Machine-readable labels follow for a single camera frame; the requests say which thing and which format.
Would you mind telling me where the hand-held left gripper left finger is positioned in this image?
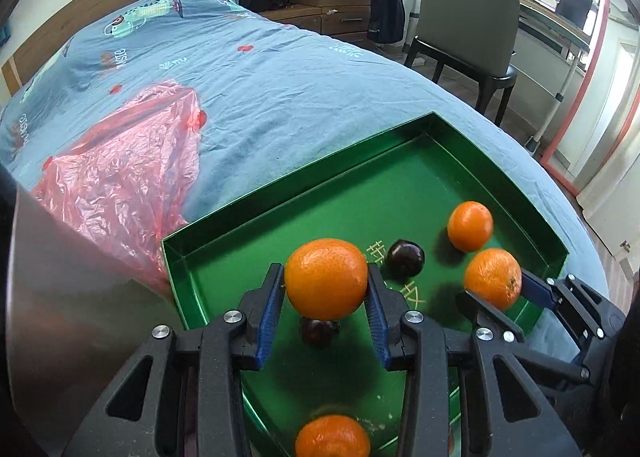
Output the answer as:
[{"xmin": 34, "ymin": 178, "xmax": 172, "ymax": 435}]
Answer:
[{"xmin": 62, "ymin": 263, "xmax": 286, "ymax": 457}]

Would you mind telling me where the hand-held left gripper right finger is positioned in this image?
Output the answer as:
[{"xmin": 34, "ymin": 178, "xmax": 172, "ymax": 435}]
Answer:
[{"xmin": 365, "ymin": 263, "xmax": 581, "ymax": 457}]

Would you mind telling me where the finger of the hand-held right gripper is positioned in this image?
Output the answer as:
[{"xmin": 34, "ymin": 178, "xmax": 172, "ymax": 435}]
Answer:
[
  {"xmin": 521, "ymin": 271, "xmax": 626, "ymax": 368},
  {"xmin": 457, "ymin": 289, "xmax": 591, "ymax": 388}
]

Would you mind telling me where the orange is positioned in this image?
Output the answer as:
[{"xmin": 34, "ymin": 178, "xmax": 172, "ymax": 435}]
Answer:
[
  {"xmin": 295, "ymin": 414, "xmax": 372, "ymax": 457},
  {"xmin": 447, "ymin": 201, "xmax": 494, "ymax": 253},
  {"xmin": 284, "ymin": 238, "xmax": 370, "ymax": 322},
  {"xmin": 463, "ymin": 248, "xmax": 523, "ymax": 312}
]

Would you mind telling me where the dark purple plum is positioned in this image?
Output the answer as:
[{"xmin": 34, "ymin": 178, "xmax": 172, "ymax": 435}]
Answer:
[
  {"xmin": 384, "ymin": 239, "xmax": 426, "ymax": 281},
  {"xmin": 299, "ymin": 316, "xmax": 342, "ymax": 349}
]

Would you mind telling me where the green tray box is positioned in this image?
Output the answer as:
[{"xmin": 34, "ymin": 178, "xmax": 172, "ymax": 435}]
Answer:
[{"xmin": 161, "ymin": 111, "xmax": 570, "ymax": 457}]

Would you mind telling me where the pink plastic sheet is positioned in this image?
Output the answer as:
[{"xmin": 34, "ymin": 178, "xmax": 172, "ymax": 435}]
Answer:
[{"xmin": 31, "ymin": 78, "xmax": 207, "ymax": 290}]

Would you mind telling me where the glass top desk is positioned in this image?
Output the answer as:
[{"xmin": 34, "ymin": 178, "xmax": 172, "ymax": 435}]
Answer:
[{"xmin": 370, "ymin": 0, "xmax": 608, "ymax": 158}]

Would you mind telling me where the grey chair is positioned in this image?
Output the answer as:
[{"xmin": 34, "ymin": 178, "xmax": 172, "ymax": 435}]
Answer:
[{"xmin": 404, "ymin": 0, "xmax": 521, "ymax": 126}]

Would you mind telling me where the black monitor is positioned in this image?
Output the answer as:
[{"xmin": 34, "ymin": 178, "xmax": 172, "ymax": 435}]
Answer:
[{"xmin": 555, "ymin": 0, "xmax": 596, "ymax": 30}]

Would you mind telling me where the black tote bag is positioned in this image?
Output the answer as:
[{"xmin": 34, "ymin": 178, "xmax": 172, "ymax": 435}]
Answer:
[{"xmin": 367, "ymin": 0, "xmax": 406, "ymax": 45}]

